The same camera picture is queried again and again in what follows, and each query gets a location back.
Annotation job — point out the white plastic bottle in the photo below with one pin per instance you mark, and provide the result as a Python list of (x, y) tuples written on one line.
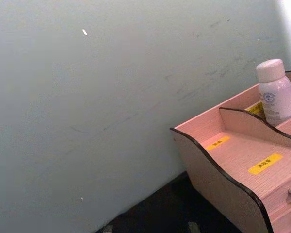
[(276, 97)]

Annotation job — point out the yellow label strip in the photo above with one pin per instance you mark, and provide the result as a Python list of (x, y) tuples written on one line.
[(256, 108), (265, 163), (217, 143)]

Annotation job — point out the pale wooden desk organizer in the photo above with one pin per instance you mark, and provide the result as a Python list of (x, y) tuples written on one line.
[(223, 194)]

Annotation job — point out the black table cloth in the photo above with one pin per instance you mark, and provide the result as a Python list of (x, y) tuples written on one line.
[(169, 208)]

